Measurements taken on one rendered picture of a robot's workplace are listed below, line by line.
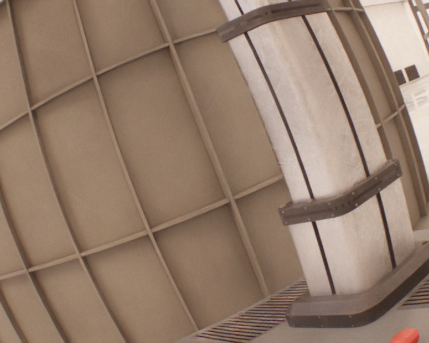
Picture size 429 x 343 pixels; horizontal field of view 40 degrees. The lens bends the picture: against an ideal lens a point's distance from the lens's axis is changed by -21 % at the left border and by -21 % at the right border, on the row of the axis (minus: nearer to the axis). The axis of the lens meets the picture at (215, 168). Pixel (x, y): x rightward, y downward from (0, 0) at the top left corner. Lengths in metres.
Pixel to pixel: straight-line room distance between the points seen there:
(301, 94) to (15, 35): 0.98
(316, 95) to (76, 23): 0.90
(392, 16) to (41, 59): 9.16
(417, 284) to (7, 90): 1.17
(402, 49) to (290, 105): 9.52
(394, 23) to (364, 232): 9.64
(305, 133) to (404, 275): 0.25
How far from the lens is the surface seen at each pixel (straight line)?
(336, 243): 0.85
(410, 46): 10.53
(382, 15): 10.27
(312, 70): 0.83
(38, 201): 1.62
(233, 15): 0.89
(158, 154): 1.57
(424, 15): 2.13
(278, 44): 0.82
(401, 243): 0.90
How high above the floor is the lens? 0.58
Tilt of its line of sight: 4 degrees down
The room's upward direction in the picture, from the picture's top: 21 degrees counter-clockwise
